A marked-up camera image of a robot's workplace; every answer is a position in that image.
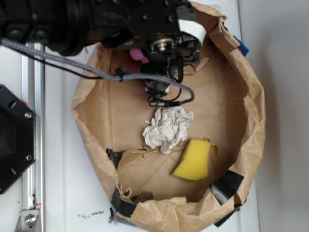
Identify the grey braided cable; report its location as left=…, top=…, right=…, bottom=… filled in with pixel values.
left=0, top=37, right=195, bottom=107

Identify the aluminium rail frame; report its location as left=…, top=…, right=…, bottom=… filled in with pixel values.
left=15, top=55, right=45, bottom=232

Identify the small dark brown lump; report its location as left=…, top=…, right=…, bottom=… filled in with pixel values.
left=131, top=191, right=154, bottom=203

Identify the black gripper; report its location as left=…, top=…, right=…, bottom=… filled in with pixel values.
left=101, top=0, right=207, bottom=70

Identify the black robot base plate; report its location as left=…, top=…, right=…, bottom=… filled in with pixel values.
left=0, top=85, right=35, bottom=194

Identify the pink plush bunny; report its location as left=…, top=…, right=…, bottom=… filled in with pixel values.
left=129, top=48, right=149, bottom=64

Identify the yellow sponge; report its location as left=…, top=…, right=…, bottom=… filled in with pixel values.
left=171, top=139, right=211, bottom=181

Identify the brown paper bag bin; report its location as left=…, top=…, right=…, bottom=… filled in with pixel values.
left=72, top=1, right=266, bottom=232

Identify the crumpled white paper towel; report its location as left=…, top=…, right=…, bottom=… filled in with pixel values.
left=142, top=106, right=194, bottom=154

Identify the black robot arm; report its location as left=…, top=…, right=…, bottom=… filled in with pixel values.
left=0, top=0, right=206, bottom=65

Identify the white tray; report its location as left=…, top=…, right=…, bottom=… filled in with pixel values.
left=44, top=0, right=261, bottom=232

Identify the blue cloth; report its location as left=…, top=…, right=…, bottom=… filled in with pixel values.
left=234, top=35, right=250, bottom=56

